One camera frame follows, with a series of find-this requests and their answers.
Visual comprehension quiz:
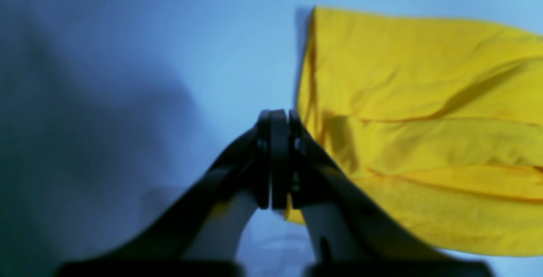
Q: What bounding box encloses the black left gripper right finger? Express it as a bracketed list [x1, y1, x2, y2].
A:
[270, 109, 493, 277]

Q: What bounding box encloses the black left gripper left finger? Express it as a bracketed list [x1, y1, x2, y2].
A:
[56, 110, 271, 277]

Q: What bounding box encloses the yellow T-shirt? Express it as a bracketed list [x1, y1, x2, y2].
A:
[297, 8, 543, 256]

